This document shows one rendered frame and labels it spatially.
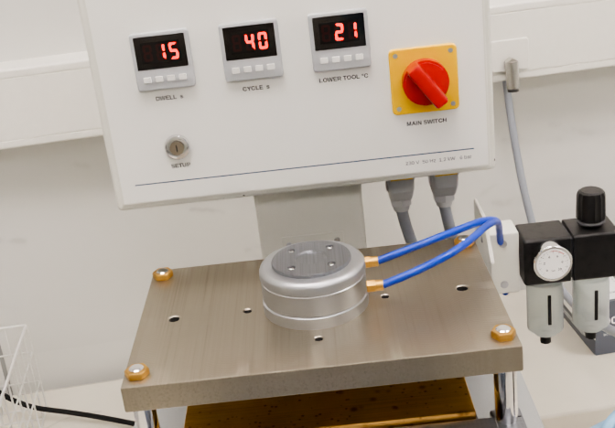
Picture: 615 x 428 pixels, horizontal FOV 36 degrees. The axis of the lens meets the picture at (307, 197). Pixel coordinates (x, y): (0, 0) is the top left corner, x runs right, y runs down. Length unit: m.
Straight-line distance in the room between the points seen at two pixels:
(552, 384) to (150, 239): 0.55
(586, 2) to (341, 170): 0.54
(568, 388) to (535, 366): 0.06
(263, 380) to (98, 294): 0.72
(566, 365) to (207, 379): 0.66
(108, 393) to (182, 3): 0.71
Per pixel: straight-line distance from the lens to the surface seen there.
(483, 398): 0.80
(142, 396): 0.66
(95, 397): 1.36
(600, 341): 1.24
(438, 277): 0.74
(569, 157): 1.36
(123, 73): 0.80
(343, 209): 0.86
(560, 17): 1.25
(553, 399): 1.17
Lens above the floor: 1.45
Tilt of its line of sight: 22 degrees down
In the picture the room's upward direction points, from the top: 7 degrees counter-clockwise
